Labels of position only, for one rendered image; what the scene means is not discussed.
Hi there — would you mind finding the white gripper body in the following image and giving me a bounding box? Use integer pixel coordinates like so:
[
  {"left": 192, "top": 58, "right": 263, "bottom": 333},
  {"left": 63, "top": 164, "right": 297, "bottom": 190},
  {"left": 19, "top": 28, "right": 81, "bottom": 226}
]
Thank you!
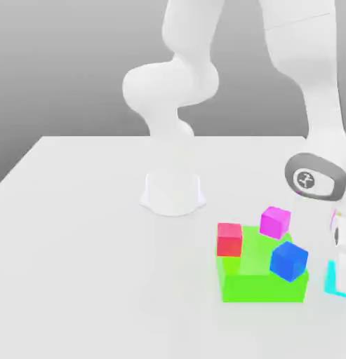
[{"left": 330, "top": 216, "right": 346, "bottom": 253}]

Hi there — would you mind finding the small cyan cube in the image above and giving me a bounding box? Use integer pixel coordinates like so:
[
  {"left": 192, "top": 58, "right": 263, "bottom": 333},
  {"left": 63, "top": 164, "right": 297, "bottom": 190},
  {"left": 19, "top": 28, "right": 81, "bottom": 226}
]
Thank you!
[{"left": 324, "top": 259, "right": 346, "bottom": 299}]

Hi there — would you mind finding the small blue cube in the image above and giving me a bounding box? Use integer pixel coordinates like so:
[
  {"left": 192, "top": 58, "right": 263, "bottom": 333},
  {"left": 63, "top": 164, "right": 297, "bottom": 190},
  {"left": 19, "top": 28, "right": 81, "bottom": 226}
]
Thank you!
[{"left": 269, "top": 241, "right": 310, "bottom": 283}]

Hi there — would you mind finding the small magenta cube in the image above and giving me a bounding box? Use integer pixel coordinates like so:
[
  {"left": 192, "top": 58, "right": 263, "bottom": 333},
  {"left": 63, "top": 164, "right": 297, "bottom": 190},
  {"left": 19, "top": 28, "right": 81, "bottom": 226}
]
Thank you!
[{"left": 258, "top": 205, "right": 292, "bottom": 241}]

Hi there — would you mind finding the small red cube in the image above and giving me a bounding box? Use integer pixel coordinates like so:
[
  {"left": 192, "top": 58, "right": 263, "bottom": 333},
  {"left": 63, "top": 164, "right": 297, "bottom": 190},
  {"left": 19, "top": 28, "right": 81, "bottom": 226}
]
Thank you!
[{"left": 216, "top": 222, "right": 244, "bottom": 258}]

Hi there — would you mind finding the large green box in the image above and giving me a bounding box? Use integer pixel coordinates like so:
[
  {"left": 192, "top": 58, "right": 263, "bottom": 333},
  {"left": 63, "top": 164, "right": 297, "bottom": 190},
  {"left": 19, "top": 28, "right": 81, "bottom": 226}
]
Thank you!
[{"left": 215, "top": 225, "right": 310, "bottom": 304}]

